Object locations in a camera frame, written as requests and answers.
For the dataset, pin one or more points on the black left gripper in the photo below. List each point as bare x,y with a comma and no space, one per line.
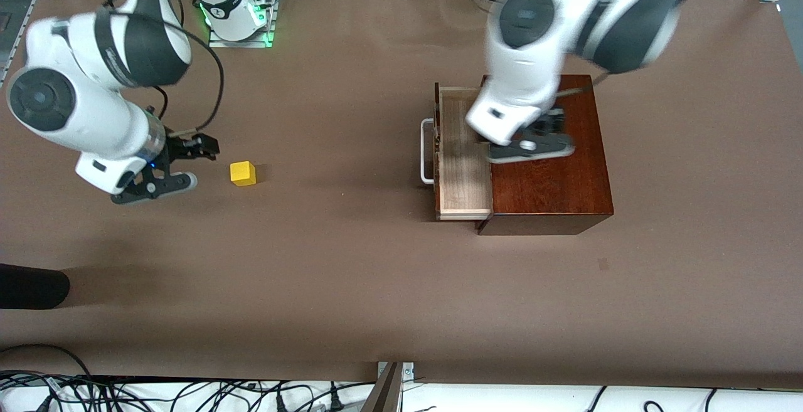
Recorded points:
547,125

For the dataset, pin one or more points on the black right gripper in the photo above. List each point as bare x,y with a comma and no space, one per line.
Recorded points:
180,148

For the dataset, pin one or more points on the yellow wooden block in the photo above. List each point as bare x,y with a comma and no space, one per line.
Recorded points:
243,174

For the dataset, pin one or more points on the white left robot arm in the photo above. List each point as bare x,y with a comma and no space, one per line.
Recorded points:
527,67

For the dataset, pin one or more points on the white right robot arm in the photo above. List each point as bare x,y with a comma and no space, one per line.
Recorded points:
94,123

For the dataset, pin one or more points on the dark brown wooden cabinet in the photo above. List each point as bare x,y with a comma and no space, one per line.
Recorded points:
552,192

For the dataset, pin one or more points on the black cylindrical object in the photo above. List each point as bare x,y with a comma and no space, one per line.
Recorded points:
31,286

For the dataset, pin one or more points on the black power plug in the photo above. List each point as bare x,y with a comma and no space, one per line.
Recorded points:
280,402
335,401

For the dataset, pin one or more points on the dark wooden strut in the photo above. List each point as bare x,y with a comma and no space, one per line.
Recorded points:
384,396

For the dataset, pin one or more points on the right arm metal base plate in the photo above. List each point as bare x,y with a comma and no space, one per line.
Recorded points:
216,42

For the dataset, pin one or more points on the small metal bracket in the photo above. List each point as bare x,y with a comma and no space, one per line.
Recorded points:
408,371

